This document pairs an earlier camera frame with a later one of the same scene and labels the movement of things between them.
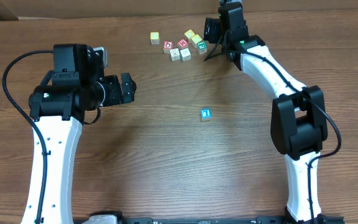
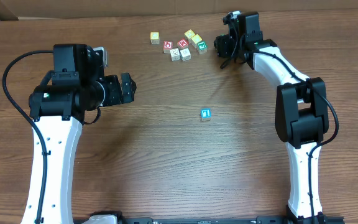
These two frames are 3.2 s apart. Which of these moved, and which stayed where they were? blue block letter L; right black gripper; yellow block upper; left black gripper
Moved: right black gripper
Stayed: blue block letter L; left black gripper; yellow block upper
